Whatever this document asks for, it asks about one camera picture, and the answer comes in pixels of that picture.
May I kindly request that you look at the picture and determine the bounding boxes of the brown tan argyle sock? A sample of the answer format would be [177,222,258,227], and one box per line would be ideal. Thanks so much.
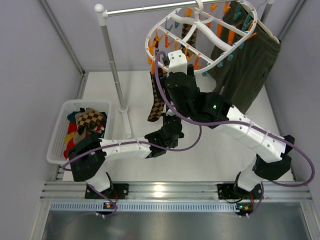
[147,72,165,122]

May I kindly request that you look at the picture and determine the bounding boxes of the brown orange argyle sock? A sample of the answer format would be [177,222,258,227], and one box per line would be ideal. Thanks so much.
[75,110,106,130]

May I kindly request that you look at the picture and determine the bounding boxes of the tan sock maroon white stripes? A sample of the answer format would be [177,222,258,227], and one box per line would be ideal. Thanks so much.
[73,127,89,145]

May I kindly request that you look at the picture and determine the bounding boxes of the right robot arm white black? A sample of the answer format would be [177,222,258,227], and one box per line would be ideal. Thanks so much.
[155,70,295,192]

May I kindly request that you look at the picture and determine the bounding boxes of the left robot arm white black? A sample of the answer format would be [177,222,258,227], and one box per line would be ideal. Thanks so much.
[68,116,184,196]

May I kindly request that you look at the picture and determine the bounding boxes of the white oval clip hanger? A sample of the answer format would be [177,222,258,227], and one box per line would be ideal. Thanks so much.
[148,0,253,74]

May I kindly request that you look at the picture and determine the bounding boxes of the pile of socks in basket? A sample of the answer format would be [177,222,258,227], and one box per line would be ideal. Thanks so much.
[63,107,108,160]

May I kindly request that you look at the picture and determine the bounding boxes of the white clothes hanger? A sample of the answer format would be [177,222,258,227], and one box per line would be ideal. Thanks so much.
[237,0,282,45]

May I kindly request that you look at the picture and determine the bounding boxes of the argyle sock right inner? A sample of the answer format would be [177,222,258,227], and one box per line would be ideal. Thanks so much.
[181,22,199,53]

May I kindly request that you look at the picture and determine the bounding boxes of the tan striped sock inner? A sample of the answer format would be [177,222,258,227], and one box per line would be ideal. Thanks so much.
[153,40,160,56]

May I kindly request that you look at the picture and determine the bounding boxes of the olive green hanging garment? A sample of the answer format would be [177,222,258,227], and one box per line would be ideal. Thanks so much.
[208,1,282,115]

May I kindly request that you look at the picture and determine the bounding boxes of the white laundry basket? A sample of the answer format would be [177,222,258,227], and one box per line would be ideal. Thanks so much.
[46,99,115,165]

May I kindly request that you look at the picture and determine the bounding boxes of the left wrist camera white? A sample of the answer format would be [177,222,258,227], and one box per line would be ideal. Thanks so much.
[165,109,176,116]

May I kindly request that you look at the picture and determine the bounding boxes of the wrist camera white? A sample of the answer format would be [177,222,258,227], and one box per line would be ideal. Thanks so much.
[167,50,188,75]
[165,109,176,116]

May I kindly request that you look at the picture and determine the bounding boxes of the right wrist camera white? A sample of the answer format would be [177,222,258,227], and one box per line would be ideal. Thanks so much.
[167,50,188,75]

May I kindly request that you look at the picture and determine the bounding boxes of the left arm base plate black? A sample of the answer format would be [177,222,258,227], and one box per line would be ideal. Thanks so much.
[84,183,129,200]

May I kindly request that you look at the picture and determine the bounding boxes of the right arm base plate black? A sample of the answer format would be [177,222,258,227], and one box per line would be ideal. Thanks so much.
[217,183,263,200]

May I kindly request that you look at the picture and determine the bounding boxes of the clothes rack metal frame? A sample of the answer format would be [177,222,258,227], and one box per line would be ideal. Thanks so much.
[94,0,260,139]

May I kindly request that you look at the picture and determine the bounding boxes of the aluminium mounting rail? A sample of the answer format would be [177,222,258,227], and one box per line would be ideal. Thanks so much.
[40,181,313,202]

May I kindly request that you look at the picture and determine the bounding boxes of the slotted cable duct grey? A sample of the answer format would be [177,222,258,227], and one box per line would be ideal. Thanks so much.
[50,201,240,213]

